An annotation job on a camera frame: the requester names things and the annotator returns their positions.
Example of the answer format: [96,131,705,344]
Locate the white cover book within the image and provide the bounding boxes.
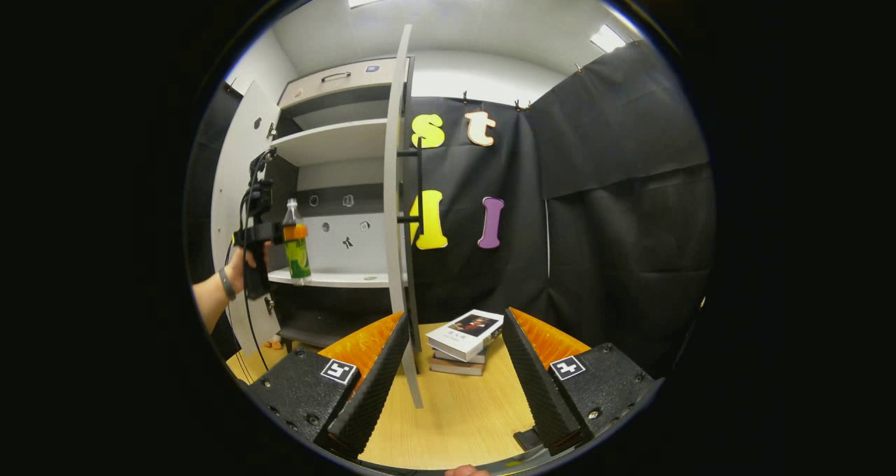
[426,309,505,362]

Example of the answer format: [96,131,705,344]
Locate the grey cabinet door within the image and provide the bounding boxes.
[210,80,282,358]
[383,24,426,410]

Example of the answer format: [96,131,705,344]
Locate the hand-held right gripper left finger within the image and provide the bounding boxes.
[248,311,410,459]

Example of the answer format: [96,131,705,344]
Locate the black backdrop cloth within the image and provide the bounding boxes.
[185,38,716,379]

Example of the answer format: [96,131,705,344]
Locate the grey drawer with black handle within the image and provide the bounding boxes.
[279,58,401,109]

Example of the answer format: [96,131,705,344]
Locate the thin grey book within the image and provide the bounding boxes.
[433,349,487,365]

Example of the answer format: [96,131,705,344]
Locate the clear bottle with green label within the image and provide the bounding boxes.
[282,198,312,281]

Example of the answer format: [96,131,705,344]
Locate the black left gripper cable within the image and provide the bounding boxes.
[225,147,278,373]

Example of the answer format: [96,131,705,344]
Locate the grey cabinet with shelves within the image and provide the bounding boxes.
[266,57,415,354]

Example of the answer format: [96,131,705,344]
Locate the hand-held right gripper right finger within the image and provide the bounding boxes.
[502,308,664,456]

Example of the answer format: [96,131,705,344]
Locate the brown edged book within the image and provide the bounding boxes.
[429,357,485,377]

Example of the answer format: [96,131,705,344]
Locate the small ceiling light panel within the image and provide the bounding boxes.
[589,24,627,53]

